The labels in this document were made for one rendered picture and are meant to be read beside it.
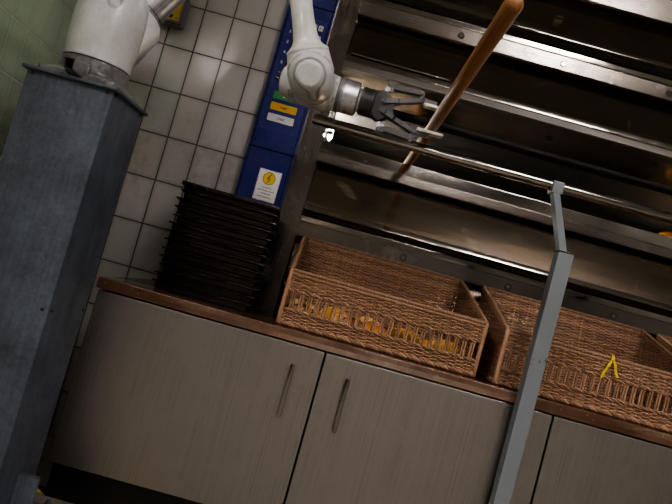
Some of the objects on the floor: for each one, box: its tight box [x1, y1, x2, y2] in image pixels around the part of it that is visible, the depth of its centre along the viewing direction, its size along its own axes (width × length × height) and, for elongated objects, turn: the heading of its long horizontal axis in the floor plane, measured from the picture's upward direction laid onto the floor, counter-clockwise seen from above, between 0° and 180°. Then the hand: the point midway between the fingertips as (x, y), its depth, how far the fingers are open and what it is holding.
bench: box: [44, 276, 672, 504], centre depth 206 cm, size 56×242×58 cm, turn 169°
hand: (434, 121), depth 185 cm, fingers open, 6 cm apart
